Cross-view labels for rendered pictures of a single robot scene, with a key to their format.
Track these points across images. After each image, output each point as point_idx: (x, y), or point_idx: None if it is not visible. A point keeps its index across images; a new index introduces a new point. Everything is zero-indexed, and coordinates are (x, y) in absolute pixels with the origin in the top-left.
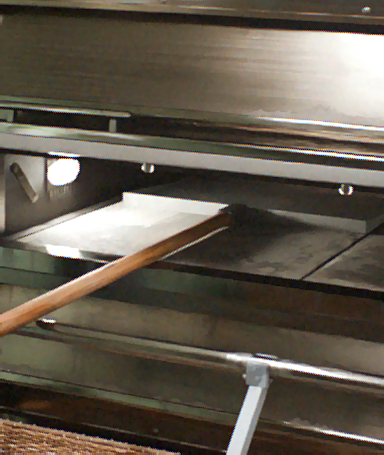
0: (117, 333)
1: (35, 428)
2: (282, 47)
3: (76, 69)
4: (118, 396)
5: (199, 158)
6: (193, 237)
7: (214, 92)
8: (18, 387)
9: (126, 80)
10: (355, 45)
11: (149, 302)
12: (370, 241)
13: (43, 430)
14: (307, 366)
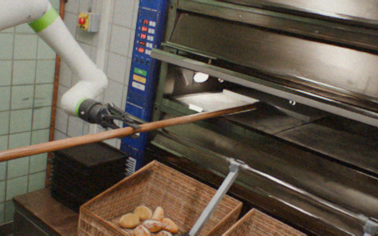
0: (188, 140)
1: (167, 167)
2: (280, 42)
3: (203, 38)
4: (196, 162)
5: (237, 79)
6: (238, 110)
7: (251, 55)
8: (165, 151)
9: (220, 45)
10: (310, 45)
11: (214, 130)
12: (308, 125)
13: (170, 168)
14: (253, 169)
